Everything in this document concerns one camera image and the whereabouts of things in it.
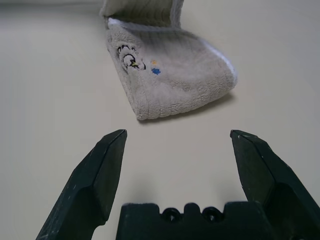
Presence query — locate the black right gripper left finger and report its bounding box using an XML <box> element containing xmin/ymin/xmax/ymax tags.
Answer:
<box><xmin>36</xmin><ymin>129</ymin><xmax>128</xmax><ymax>240</ymax></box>

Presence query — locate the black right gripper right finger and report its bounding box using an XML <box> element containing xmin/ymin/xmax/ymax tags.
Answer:
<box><xmin>229</xmin><ymin>129</ymin><xmax>320</xmax><ymax>240</ymax></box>

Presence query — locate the beige towel with white trim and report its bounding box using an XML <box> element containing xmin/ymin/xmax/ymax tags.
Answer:
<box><xmin>99</xmin><ymin>0</ymin><xmax>240</xmax><ymax>121</ymax></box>

